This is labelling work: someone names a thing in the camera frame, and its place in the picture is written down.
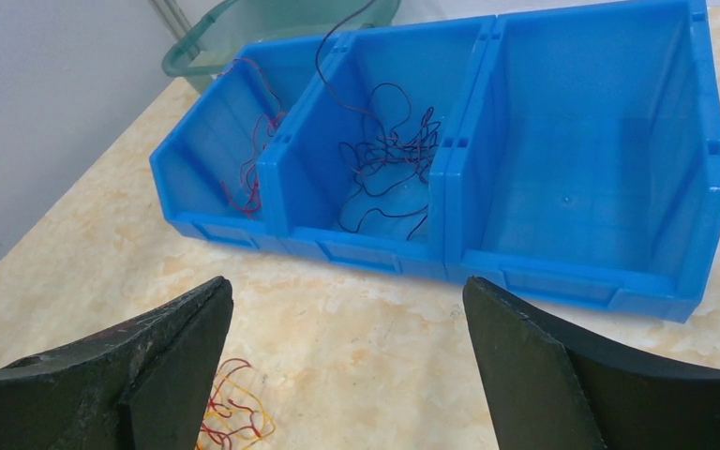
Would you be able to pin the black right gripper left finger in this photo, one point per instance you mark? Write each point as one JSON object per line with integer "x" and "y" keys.
{"x": 140, "y": 384}

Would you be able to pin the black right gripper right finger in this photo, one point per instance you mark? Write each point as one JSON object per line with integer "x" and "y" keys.
{"x": 551, "y": 384}

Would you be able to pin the blue three-compartment plastic bin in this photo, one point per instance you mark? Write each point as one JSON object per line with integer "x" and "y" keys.
{"x": 569, "y": 155}

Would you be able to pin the teal transparent plastic tub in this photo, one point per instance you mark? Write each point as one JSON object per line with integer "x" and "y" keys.
{"x": 285, "y": 39}

